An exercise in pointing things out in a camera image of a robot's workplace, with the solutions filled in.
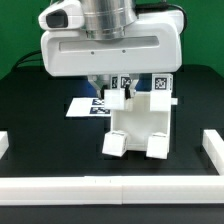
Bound small white tagged block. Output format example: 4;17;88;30
110;74;131;89

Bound white barrier rail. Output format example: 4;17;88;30
202;129;224;176
0;176;224;205

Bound black cables at base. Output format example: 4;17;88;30
11;49;44;72

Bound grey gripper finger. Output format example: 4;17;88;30
125;73;140;99
88;75;108;99

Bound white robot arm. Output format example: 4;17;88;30
38;0;185;97

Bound white tagged cube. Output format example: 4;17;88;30
152;73;173;91

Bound white chair seat frame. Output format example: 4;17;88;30
109;91;180;152

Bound white sheet with tags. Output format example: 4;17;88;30
66;98;111;117

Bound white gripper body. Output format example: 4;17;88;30
38;0;183;76

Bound white chair back assembly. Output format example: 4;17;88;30
104;89;178;112

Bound white part at left edge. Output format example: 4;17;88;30
0;131;9;159

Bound white right barrier rail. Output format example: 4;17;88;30
202;129;224;176

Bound white front barrier rail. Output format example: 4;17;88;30
0;176;224;205

